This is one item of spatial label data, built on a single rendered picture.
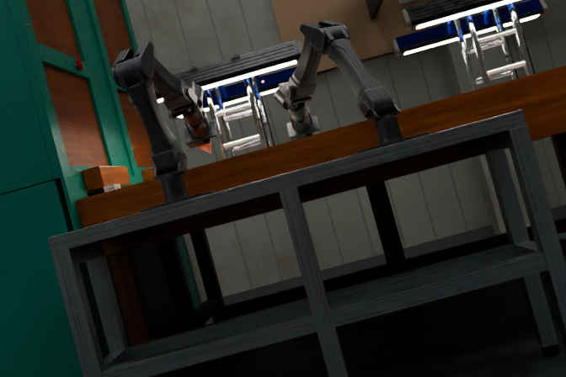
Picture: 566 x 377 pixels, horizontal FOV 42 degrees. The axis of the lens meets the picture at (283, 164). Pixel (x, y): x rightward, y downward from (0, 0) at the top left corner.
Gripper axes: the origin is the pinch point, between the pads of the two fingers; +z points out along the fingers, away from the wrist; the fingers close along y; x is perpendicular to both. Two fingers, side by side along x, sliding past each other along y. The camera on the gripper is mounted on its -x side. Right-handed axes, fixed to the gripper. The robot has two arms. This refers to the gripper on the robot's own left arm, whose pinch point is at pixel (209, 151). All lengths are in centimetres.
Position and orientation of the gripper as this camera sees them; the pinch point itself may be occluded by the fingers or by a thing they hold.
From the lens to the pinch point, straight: 239.9
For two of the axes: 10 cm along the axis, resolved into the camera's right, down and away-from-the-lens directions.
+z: 2.3, 6.3, 7.4
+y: -9.6, 2.6, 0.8
